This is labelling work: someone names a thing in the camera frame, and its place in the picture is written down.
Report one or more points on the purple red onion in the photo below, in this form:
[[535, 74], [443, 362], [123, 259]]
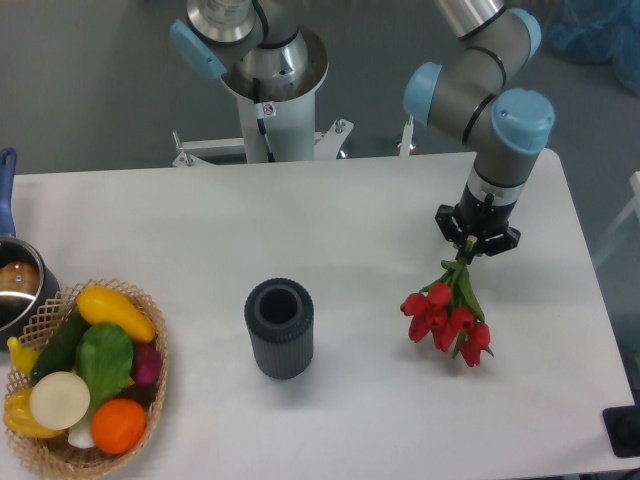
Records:
[[147, 364]]

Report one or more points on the blue handled saucepan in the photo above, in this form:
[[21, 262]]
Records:
[[26, 282]]

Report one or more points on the white frame at right edge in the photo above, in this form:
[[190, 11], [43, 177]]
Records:
[[620, 227]]

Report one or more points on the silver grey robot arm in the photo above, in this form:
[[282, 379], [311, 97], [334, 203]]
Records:
[[273, 66]]

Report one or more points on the woven wicker basket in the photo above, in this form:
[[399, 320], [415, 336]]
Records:
[[55, 458]]

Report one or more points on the yellow bell pepper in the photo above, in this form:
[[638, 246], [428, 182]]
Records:
[[19, 419]]

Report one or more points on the green lettuce leaf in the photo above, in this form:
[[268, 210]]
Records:
[[104, 360]]

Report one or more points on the yellow squash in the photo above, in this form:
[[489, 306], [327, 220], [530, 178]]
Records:
[[99, 305]]

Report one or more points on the dark grey ribbed vase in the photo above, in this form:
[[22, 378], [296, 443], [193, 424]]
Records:
[[279, 315]]

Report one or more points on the orange fruit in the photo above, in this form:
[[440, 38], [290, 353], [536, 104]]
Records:
[[118, 425]]

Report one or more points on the white leek stalk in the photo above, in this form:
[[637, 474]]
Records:
[[80, 435]]

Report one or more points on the blue plastic bag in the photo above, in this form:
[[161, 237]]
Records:
[[598, 32]]

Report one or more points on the black device at table edge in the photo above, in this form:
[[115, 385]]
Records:
[[622, 426]]

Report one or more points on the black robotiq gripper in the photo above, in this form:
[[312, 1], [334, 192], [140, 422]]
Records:
[[489, 222]]

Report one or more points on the green cucumber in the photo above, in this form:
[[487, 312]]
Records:
[[60, 352]]

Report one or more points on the red tulip bouquet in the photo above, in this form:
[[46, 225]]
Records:
[[449, 312]]

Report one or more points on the white round onion slice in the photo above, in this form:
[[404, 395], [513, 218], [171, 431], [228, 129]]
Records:
[[59, 400]]

